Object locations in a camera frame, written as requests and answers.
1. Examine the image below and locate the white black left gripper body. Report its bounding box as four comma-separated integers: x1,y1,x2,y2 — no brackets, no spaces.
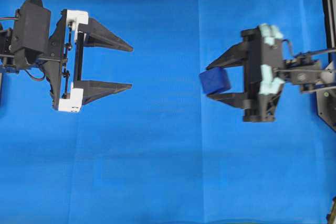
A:
43,9,89,113

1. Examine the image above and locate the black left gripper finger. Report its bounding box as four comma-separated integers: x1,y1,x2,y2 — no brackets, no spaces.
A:
75,80,132,105
78,18,133,52

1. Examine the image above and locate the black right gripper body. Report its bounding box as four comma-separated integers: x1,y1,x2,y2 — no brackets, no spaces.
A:
241,26,284,122

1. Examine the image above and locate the black table edge frame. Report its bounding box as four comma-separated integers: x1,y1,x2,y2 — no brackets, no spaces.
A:
314,0,336,133

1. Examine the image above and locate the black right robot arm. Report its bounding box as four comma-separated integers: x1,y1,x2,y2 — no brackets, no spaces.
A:
199,24,335,122

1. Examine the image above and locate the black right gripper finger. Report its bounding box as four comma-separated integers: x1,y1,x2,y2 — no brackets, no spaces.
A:
207,92,248,109
206,41,248,70

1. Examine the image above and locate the blue block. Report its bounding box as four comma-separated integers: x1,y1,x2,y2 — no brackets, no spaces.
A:
199,67,231,94

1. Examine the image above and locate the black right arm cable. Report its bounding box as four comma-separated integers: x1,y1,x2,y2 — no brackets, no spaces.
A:
274,39,296,58

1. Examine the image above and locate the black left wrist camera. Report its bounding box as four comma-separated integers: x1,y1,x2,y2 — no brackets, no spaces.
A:
11,0,51,70

